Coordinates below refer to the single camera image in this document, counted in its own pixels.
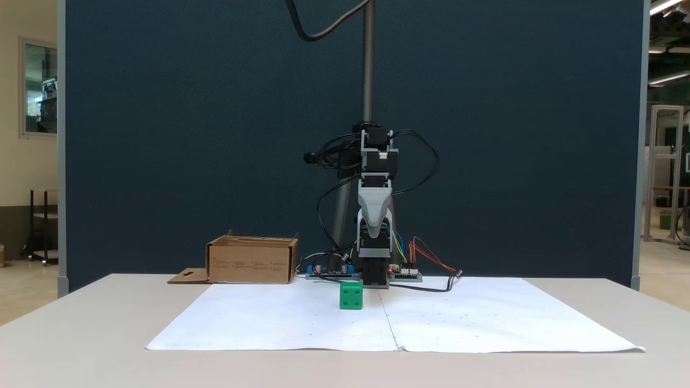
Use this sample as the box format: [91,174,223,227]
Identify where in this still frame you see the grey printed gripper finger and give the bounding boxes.
[357,187,394,227]

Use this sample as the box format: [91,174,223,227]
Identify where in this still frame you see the green die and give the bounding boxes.
[340,281,364,311]

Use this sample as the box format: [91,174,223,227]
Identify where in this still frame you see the grey motor driver circuit board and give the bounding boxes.
[389,264,424,283]

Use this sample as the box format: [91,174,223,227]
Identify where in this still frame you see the blue power circuit board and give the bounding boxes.
[305,262,360,281]

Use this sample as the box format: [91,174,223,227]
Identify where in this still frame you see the brown cardboard box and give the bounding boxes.
[167,230,300,285]

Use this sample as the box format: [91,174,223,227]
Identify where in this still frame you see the white paper sheet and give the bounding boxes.
[146,280,403,352]
[377,276,646,354]

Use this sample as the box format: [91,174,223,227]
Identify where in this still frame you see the dark blue partition panel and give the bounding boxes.
[57,0,651,295]

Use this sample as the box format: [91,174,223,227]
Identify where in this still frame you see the black shelf rack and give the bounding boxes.
[22,188,59,267]

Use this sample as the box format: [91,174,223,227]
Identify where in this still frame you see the yellow jumper wire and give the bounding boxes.
[392,231,409,265]

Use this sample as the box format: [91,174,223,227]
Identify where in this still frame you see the thin black motor cable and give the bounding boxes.
[391,129,440,196]
[316,134,363,266]

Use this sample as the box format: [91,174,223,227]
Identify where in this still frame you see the orange wires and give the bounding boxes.
[408,236,459,274]

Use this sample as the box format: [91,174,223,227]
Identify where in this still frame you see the black power cable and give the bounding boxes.
[388,269,464,293]

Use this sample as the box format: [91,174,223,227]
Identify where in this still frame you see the metal camera stand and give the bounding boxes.
[303,0,397,270]

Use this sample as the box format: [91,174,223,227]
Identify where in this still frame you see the black camera cable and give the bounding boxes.
[285,0,374,43]

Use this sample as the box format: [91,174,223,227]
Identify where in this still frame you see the aluminium profile frame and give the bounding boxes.
[644,105,685,246]

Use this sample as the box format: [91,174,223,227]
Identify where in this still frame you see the framed wall window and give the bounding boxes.
[19,36,59,140]

